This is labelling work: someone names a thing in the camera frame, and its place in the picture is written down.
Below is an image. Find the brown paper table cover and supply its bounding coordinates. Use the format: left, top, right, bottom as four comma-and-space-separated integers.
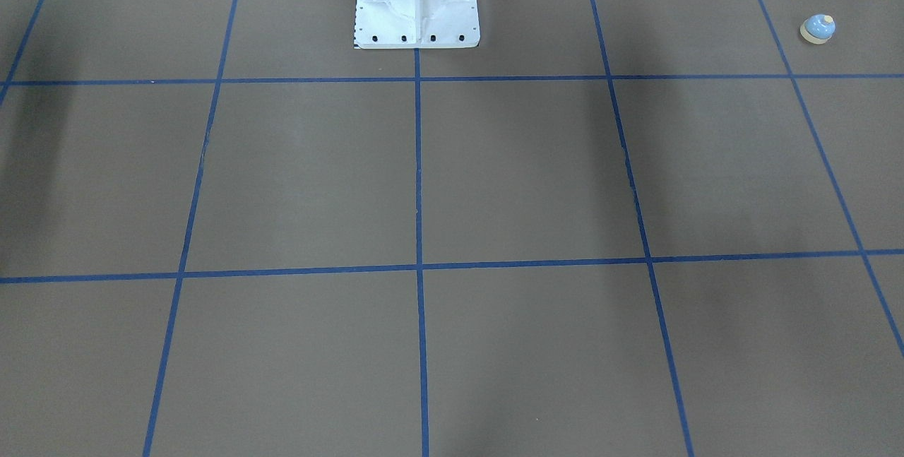
2, 0, 902, 456

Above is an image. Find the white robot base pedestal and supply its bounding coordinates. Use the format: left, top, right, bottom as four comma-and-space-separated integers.
353, 0, 481, 49

